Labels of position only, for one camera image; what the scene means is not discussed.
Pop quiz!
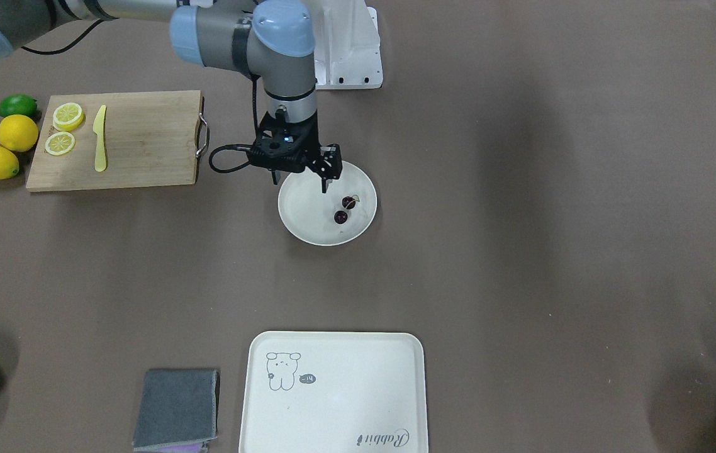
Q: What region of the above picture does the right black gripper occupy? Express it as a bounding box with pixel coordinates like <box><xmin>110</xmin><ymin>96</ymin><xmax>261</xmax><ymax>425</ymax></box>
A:
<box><xmin>249</xmin><ymin>112</ymin><xmax>342</xmax><ymax>193</ymax></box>

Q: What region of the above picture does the cream round plate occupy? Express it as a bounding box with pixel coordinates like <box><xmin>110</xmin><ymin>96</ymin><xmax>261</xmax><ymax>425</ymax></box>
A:
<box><xmin>277</xmin><ymin>160</ymin><xmax>378</xmax><ymax>247</ymax></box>

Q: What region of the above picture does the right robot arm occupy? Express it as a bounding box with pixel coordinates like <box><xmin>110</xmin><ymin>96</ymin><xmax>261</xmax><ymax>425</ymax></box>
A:
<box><xmin>0</xmin><ymin>1</ymin><xmax>342</xmax><ymax>193</ymax></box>

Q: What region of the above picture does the cream rabbit tray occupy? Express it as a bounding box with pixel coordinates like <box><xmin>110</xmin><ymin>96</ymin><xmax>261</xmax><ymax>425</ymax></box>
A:
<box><xmin>239</xmin><ymin>332</ymin><xmax>430</xmax><ymax>452</ymax></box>

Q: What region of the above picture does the bamboo cutting board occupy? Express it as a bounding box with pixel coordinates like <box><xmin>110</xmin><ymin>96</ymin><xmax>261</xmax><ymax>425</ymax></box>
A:
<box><xmin>25</xmin><ymin>90</ymin><xmax>206</xmax><ymax>193</ymax></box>

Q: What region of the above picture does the yellow plastic knife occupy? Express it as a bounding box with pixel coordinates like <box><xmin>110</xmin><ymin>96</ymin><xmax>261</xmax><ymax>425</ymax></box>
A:
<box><xmin>92</xmin><ymin>105</ymin><xmax>108</xmax><ymax>172</ymax></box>

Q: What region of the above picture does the lemon slice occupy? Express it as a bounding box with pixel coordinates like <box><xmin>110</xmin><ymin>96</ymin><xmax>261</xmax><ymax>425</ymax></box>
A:
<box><xmin>52</xmin><ymin>101</ymin><xmax>85</xmax><ymax>132</ymax></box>
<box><xmin>44</xmin><ymin>131</ymin><xmax>77</xmax><ymax>157</ymax></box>

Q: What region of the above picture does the grey folded cloth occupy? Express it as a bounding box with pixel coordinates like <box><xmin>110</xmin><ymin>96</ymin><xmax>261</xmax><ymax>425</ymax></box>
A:
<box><xmin>133</xmin><ymin>368</ymin><xmax>219</xmax><ymax>452</ymax></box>

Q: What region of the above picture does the yellow lemon near board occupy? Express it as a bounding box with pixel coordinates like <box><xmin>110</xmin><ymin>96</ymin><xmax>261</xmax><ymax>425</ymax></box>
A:
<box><xmin>0</xmin><ymin>115</ymin><xmax>39</xmax><ymax>152</ymax></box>

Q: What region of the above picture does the green lime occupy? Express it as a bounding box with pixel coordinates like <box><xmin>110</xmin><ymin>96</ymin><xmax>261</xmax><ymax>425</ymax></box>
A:
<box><xmin>0</xmin><ymin>94</ymin><xmax>38</xmax><ymax>118</ymax></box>

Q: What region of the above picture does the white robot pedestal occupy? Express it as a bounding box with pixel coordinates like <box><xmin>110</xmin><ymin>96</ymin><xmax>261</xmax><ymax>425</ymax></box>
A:
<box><xmin>304</xmin><ymin>1</ymin><xmax>384</xmax><ymax>90</ymax></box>

